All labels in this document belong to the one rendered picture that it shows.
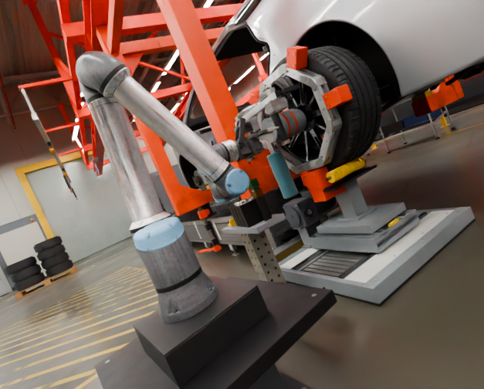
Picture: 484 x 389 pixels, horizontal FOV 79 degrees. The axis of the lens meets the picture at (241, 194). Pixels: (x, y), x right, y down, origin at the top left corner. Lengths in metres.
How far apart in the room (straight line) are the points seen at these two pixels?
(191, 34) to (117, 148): 1.25
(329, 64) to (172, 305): 1.19
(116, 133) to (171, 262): 0.48
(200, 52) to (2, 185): 12.87
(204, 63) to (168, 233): 1.42
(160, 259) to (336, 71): 1.10
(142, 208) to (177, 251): 0.25
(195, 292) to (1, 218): 13.53
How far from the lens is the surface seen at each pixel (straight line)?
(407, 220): 1.77
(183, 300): 0.91
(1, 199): 14.38
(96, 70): 1.02
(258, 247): 1.60
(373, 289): 1.35
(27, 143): 14.83
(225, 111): 2.00
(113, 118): 1.11
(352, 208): 1.75
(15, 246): 12.13
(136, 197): 1.06
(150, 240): 0.88
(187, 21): 2.20
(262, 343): 0.82
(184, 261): 0.90
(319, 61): 1.54
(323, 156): 1.53
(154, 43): 4.41
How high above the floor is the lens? 0.71
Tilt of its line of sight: 4 degrees down
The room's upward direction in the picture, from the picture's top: 23 degrees counter-clockwise
